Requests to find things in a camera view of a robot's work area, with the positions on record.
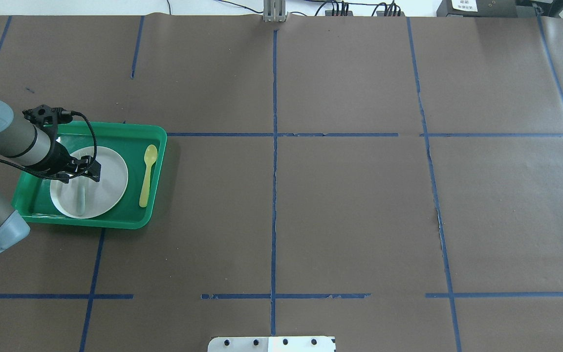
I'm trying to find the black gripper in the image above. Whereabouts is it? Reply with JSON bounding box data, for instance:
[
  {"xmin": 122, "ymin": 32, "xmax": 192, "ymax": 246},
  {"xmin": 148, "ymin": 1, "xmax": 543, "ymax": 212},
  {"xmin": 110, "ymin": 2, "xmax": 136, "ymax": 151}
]
[{"xmin": 37, "ymin": 142, "xmax": 101, "ymax": 183}]

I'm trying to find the translucent plastic fork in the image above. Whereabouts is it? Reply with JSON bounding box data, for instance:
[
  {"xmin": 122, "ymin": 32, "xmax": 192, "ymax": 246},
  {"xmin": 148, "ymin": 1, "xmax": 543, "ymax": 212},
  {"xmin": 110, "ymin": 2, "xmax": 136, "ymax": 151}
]
[{"xmin": 75, "ymin": 178, "xmax": 87, "ymax": 217}]

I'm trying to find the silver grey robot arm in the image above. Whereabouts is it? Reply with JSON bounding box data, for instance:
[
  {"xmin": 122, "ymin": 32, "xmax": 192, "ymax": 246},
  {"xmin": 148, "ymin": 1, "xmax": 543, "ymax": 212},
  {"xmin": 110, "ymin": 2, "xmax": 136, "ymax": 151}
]
[{"xmin": 0, "ymin": 100, "xmax": 101, "ymax": 253}]

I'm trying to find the white round plate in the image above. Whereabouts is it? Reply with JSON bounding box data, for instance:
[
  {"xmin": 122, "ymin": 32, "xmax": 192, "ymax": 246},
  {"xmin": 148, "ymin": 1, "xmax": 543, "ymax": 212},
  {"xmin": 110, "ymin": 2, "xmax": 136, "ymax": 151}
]
[{"xmin": 49, "ymin": 146, "xmax": 128, "ymax": 219}]

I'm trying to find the green plastic tray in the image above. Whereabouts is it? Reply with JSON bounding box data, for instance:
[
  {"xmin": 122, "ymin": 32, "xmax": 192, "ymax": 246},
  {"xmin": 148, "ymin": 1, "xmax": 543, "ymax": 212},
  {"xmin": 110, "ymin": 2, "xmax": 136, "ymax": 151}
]
[{"xmin": 12, "ymin": 122, "xmax": 167, "ymax": 230}]

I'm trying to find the yellow plastic spoon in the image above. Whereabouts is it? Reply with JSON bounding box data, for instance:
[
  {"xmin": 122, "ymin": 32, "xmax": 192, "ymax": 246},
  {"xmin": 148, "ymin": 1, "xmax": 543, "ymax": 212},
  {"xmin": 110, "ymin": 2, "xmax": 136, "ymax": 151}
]
[{"xmin": 138, "ymin": 144, "xmax": 158, "ymax": 208}]

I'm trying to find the black equipment box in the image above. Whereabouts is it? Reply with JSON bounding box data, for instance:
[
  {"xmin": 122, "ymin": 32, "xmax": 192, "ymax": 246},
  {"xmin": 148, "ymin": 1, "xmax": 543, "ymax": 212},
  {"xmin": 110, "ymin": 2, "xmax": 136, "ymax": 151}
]
[{"xmin": 436, "ymin": 0, "xmax": 537, "ymax": 18}]

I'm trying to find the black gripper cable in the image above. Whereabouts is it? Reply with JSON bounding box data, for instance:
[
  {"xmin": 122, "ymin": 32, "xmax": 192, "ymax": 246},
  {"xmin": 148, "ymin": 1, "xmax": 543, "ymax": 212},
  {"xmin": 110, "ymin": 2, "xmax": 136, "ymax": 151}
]
[{"xmin": 0, "ymin": 110, "xmax": 98, "ymax": 180}]

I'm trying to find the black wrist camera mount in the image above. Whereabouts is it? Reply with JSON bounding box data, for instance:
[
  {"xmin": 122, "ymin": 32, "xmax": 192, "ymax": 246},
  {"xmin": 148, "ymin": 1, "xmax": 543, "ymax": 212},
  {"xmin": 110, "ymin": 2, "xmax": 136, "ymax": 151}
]
[{"xmin": 22, "ymin": 105, "xmax": 73, "ymax": 129}]

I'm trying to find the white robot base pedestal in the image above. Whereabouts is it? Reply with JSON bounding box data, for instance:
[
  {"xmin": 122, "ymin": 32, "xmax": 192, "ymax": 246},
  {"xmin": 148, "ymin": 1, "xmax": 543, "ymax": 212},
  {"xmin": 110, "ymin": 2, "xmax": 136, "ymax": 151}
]
[{"xmin": 207, "ymin": 336, "xmax": 337, "ymax": 352}]

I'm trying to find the aluminium frame post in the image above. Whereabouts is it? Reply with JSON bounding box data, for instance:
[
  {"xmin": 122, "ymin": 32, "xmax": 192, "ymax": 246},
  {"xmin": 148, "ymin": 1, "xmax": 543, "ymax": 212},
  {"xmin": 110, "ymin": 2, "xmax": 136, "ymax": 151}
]
[{"xmin": 262, "ymin": 0, "xmax": 288, "ymax": 22}]

